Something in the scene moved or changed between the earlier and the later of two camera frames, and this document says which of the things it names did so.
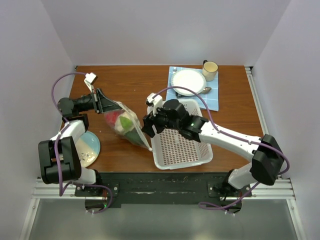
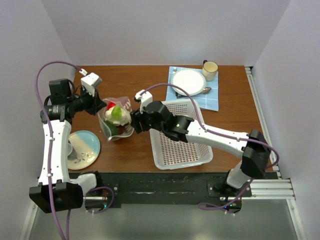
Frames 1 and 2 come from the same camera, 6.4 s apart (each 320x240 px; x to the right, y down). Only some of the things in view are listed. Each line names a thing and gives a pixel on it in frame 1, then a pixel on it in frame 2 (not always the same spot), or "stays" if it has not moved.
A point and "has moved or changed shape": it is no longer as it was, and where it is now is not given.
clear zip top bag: (125, 122) has moved or changed shape
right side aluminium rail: (258, 101) stays
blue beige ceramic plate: (88, 145) stays
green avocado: (134, 136) -> (113, 128)
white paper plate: (188, 78) stays
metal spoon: (206, 90) stays
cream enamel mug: (209, 69) stays
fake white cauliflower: (120, 130) -> (118, 115)
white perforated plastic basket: (171, 149) stays
